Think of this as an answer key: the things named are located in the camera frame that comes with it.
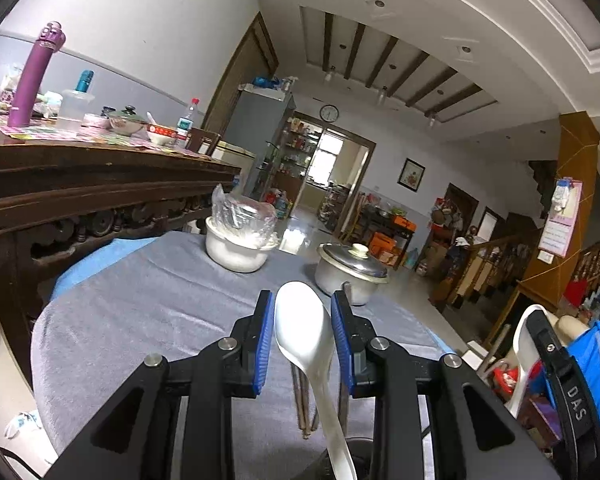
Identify brown chopstick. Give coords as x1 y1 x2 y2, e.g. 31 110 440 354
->
300 375 315 440
291 367 306 433

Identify white chest freezer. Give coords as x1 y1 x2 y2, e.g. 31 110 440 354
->
212 140 257 196

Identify dark wooden side table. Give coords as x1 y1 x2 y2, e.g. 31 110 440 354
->
360 207 416 251

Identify dark grey utensil holder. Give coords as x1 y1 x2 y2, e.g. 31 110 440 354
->
320 437 376 480

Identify white bowl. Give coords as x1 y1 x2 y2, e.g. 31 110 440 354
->
205 216 276 274

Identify carved wooden sideboard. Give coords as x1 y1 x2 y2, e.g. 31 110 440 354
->
0 115 243 391

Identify orange cardboard boxes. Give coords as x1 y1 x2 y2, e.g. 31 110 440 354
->
367 230 400 258

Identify floral table mat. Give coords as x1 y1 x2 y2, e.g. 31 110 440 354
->
0 114 216 158

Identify purple water bottle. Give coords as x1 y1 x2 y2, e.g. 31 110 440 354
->
7 21 67 128

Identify metal pot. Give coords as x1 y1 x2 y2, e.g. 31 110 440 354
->
315 255 388 307

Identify grey tablecloth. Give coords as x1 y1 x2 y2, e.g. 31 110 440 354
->
30 232 456 461

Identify plastic bottle red cap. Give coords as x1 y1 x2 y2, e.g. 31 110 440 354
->
176 98 201 148

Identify pink wall calendar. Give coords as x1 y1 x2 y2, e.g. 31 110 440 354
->
537 177 583 258

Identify bagged snacks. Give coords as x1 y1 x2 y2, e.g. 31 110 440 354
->
0 62 26 111

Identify wooden staircase railing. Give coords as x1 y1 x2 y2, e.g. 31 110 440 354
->
447 230 546 311

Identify brown wooden door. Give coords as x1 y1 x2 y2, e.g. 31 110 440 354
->
202 12 279 146

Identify clear plastic bag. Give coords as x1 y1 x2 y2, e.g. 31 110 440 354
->
211 185 279 250

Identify blue underlay cloth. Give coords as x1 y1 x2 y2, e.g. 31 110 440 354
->
52 237 456 356

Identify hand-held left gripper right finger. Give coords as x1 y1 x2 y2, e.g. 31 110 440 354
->
330 287 561 480

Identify metal pot lid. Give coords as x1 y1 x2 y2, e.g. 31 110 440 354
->
317 242 390 281

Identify glass shelf with goods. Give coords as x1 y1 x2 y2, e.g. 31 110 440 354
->
272 117 323 201

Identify grey refrigerator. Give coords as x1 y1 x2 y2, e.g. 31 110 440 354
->
230 85 297 201

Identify framed wall picture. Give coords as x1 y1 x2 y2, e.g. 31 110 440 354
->
397 158 427 191

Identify clear plastic container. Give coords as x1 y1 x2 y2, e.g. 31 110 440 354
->
56 89 97 133

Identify glass lidded bowl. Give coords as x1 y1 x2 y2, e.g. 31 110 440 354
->
107 106 148 136

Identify white curved plastic part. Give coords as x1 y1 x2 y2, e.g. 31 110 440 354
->
512 305 546 411

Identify wooden chair back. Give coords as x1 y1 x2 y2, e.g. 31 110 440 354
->
186 127 222 157

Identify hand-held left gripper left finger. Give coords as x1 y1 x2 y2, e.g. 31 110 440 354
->
45 289 276 480

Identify white plastic spoon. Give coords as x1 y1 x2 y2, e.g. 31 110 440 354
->
274 281 358 480

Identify patterned ceramic bowl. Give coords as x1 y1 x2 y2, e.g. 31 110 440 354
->
146 125 177 147

